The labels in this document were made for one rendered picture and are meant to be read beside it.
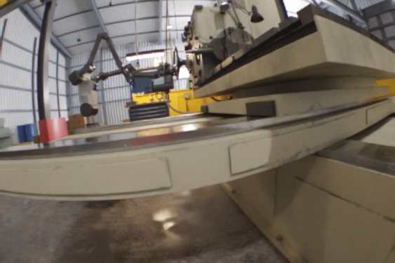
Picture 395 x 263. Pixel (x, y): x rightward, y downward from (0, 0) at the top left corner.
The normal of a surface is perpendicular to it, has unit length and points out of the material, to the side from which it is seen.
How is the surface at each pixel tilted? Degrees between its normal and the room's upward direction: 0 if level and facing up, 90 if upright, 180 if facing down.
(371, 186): 90
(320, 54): 90
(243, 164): 90
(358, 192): 90
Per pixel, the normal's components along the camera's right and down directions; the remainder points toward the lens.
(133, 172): 0.22, 0.03
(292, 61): -0.97, 0.13
